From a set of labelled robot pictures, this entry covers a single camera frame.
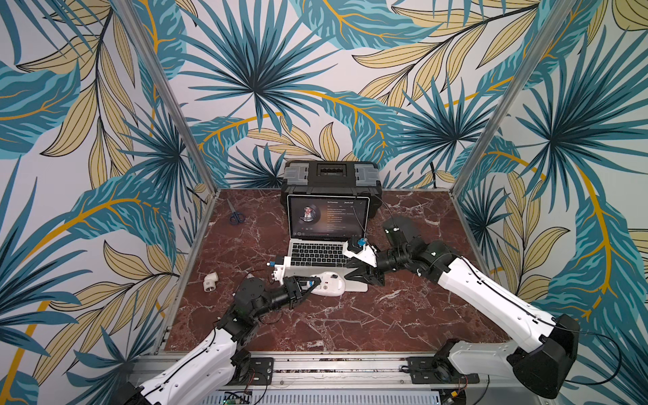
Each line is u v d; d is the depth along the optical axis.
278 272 0.71
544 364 0.39
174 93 0.87
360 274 0.62
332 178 1.01
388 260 0.60
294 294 0.65
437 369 0.67
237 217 1.08
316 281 0.70
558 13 0.69
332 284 0.70
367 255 0.60
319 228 0.98
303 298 0.66
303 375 0.74
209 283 0.87
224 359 0.54
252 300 0.57
